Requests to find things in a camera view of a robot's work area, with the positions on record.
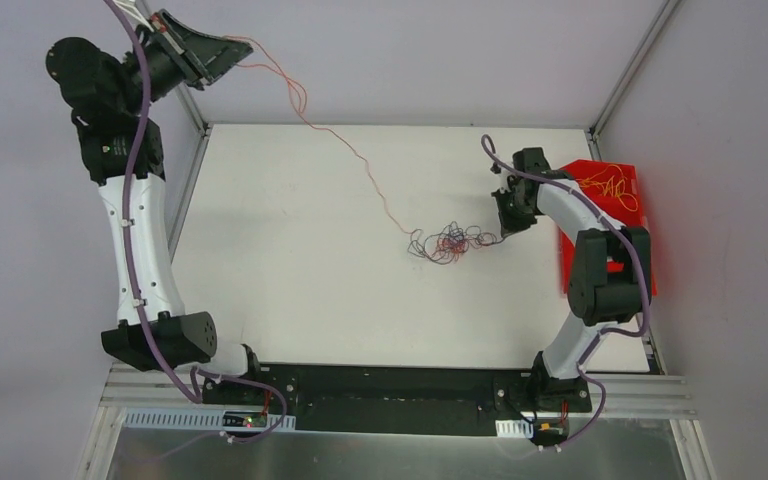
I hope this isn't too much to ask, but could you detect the right controller board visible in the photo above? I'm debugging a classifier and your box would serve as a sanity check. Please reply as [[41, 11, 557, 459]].
[[530, 423, 568, 448]]

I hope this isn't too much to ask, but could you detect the yellow cable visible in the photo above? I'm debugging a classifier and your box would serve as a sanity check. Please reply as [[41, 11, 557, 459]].
[[577, 162, 641, 213]]

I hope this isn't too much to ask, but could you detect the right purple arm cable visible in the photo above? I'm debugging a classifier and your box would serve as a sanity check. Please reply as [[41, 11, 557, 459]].
[[480, 134, 654, 453]]

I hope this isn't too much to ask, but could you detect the orange cable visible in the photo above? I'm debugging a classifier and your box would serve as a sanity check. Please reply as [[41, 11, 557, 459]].
[[223, 35, 501, 261]]

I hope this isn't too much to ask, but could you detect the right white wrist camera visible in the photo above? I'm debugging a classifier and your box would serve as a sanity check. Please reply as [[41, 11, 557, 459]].
[[490, 163, 510, 194]]

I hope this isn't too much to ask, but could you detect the red plastic bin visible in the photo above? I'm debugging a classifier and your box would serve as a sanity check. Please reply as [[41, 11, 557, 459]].
[[557, 159, 647, 295]]

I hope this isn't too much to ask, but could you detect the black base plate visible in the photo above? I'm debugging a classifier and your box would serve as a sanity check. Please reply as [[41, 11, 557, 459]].
[[202, 363, 592, 437]]

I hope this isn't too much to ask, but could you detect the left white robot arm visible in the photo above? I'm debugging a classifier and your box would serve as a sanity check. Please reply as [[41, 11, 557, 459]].
[[45, 9, 265, 405]]

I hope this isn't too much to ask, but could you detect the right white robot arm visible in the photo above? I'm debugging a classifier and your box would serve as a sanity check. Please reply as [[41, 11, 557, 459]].
[[485, 145, 651, 410]]

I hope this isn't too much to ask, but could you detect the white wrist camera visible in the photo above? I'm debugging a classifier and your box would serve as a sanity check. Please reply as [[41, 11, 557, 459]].
[[124, 0, 153, 28], [490, 163, 510, 194]]

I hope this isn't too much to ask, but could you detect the aluminium frame rail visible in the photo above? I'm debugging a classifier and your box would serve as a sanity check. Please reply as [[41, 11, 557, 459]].
[[99, 363, 698, 420]]

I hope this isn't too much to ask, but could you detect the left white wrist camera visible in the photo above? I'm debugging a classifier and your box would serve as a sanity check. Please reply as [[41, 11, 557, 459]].
[[124, 0, 153, 28]]

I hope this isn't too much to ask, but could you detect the controller board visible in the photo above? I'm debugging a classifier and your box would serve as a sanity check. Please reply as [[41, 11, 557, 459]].
[[222, 411, 269, 431], [530, 423, 568, 448]]

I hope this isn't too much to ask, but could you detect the left controller board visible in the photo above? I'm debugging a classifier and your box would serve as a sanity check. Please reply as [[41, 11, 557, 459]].
[[222, 411, 269, 431]]

